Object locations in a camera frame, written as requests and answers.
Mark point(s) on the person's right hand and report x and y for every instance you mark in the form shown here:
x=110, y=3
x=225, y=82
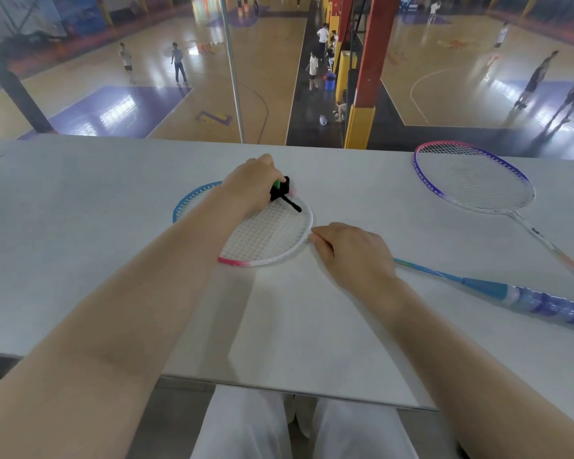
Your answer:
x=354, y=258

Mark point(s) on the dark hoop post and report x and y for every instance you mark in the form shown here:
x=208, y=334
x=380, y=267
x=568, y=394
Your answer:
x=19, y=95

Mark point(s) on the person's left hand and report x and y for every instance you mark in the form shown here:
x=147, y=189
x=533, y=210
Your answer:
x=248, y=183

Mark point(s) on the pink blue badminton racket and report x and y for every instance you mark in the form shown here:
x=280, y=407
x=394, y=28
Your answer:
x=268, y=234

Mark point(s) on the red pillar with yellow base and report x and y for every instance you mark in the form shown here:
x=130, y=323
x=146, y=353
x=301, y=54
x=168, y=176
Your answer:
x=370, y=71

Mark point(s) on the group of distant people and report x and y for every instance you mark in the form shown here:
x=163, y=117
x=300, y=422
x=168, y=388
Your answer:
x=177, y=62

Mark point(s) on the yellow padded post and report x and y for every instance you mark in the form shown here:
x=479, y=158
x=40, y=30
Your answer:
x=343, y=76

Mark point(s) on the purple pink badminton racket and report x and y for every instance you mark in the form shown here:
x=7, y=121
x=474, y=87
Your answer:
x=473, y=176

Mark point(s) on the person's white trousers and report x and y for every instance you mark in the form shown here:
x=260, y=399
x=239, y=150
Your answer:
x=248, y=425

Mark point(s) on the person's right forearm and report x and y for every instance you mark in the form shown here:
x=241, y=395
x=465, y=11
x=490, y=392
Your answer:
x=483, y=382

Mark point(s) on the blue bin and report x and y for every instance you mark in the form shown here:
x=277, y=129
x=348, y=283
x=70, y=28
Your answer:
x=330, y=82

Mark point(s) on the metal window mullion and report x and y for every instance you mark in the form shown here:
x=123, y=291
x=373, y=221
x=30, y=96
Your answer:
x=232, y=66

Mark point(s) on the person's left forearm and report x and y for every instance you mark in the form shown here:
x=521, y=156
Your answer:
x=100, y=329

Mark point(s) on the green black cleaning cloth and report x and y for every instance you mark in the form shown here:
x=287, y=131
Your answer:
x=282, y=191

